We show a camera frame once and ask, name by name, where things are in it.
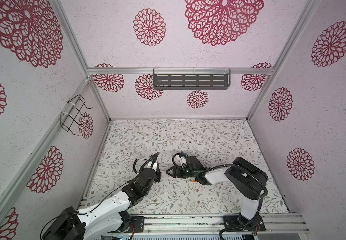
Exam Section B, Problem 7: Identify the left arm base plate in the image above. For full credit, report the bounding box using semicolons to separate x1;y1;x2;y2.
126;216;145;234

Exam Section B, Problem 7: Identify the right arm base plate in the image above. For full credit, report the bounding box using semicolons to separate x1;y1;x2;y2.
223;215;266;232

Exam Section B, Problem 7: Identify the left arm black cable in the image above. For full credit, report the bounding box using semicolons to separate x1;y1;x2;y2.
132;152;160;175

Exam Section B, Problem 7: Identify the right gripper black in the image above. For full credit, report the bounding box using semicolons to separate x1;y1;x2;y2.
165;165;198;179

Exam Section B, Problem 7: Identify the black wire wall rack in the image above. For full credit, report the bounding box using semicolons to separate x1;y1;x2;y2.
59;95;93;136

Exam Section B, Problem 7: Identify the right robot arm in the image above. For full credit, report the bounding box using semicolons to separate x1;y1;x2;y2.
166;153;268;223

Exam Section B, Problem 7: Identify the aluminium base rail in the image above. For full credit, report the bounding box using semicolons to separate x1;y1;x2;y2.
94;214;309;239

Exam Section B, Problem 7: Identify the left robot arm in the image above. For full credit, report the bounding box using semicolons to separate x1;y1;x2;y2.
40;162;161;240

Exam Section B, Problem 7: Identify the grey wall shelf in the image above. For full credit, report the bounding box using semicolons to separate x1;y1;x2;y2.
152;69;231;90

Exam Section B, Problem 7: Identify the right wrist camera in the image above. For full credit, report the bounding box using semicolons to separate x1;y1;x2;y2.
178;153;188;168

